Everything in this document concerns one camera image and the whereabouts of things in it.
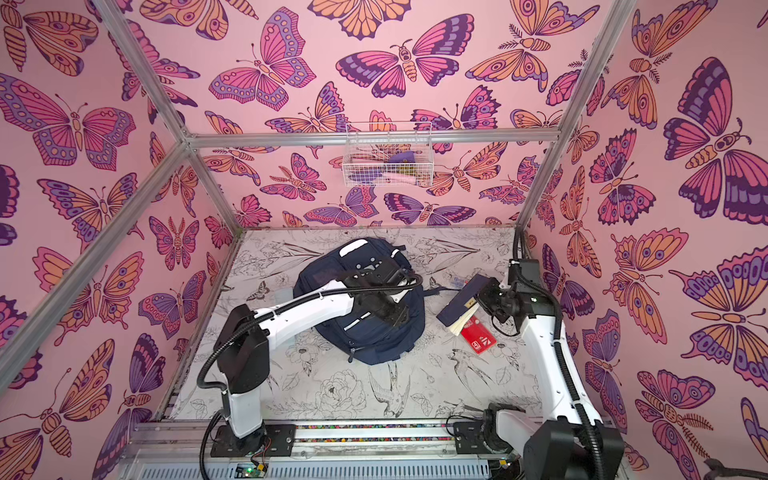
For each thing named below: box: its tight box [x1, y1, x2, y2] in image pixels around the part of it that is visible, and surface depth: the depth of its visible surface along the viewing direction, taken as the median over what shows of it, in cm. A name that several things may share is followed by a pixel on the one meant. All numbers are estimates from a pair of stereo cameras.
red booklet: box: [460, 315, 497, 355], surface depth 92 cm
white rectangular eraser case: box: [274, 287, 294, 306], surface depth 102 cm
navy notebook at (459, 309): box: [436, 274, 489, 336], surface depth 87 cm
